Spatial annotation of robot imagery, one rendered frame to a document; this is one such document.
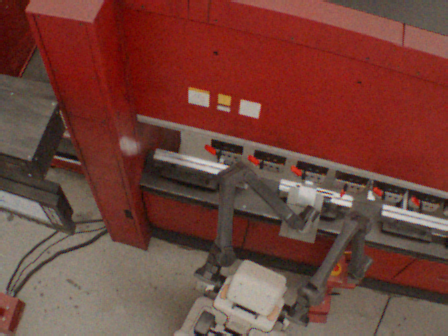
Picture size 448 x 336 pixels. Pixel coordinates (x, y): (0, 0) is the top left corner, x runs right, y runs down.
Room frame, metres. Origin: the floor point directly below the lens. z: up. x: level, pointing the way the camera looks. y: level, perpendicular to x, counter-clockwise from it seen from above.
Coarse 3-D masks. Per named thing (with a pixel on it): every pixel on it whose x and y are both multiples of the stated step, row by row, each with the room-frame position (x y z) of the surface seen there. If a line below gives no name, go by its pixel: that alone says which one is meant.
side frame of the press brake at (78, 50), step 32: (32, 0) 1.17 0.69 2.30; (64, 0) 1.18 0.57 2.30; (96, 0) 1.18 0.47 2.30; (64, 32) 1.11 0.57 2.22; (96, 32) 1.10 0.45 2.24; (64, 64) 1.12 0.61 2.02; (96, 64) 1.09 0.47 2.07; (128, 64) 1.29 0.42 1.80; (64, 96) 1.12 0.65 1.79; (96, 96) 1.10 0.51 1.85; (128, 96) 1.25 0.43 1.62; (96, 128) 1.11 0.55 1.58; (128, 128) 1.20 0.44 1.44; (160, 128) 1.57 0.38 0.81; (96, 160) 1.11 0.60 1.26; (128, 160) 1.14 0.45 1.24; (96, 192) 1.12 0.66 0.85; (128, 192) 1.09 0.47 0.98; (128, 224) 1.10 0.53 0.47
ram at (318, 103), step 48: (144, 48) 1.29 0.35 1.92; (192, 48) 1.26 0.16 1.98; (240, 48) 1.23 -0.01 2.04; (288, 48) 1.21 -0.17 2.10; (144, 96) 1.29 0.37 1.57; (240, 96) 1.23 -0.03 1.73; (288, 96) 1.20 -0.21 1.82; (336, 96) 1.18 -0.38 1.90; (384, 96) 1.15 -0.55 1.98; (432, 96) 1.13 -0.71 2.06; (240, 144) 1.23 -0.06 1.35; (288, 144) 1.20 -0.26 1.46; (336, 144) 1.17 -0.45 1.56; (384, 144) 1.14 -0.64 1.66; (432, 144) 1.11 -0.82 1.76; (432, 192) 1.09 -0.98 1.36
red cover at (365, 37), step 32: (128, 0) 1.27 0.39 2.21; (160, 0) 1.26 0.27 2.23; (192, 0) 1.24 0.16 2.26; (224, 0) 1.23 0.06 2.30; (256, 0) 1.24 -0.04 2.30; (288, 0) 1.26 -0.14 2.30; (256, 32) 1.21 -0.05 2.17; (288, 32) 1.19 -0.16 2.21; (320, 32) 1.18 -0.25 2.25; (352, 32) 1.16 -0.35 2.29; (384, 32) 1.18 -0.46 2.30; (416, 32) 1.20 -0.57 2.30; (384, 64) 1.14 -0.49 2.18; (416, 64) 1.13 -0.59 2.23
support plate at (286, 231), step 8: (288, 192) 1.18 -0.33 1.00; (296, 192) 1.18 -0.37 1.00; (288, 200) 1.13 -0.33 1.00; (296, 200) 1.14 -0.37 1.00; (320, 200) 1.15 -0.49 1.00; (296, 208) 1.10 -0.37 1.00; (304, 208) 1.10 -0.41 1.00; (320, 208) 1.11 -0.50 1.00; (288, 224) 1.01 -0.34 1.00; (280, 232) 0.96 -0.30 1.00; (288, 232) 0.96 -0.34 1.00; (296, 232) 0.97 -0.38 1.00; (312, 232) 0.98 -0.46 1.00; (304, 240) 0.93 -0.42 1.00; (312, 240) 0.93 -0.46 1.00
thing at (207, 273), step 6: (204, 264) 0.70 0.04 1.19; (210, 264) 0.69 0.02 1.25; (198, 270) 0.68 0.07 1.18; (204, 270) 0.67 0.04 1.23; (210, 270) 0.67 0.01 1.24; (216, 270) 0.67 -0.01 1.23; (198, 276) 0.64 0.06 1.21; (204, 276) 0.64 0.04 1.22; (210, 276) 0.64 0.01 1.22; (216, 276) 0.65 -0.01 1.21; (210, 282) 0.62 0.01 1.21
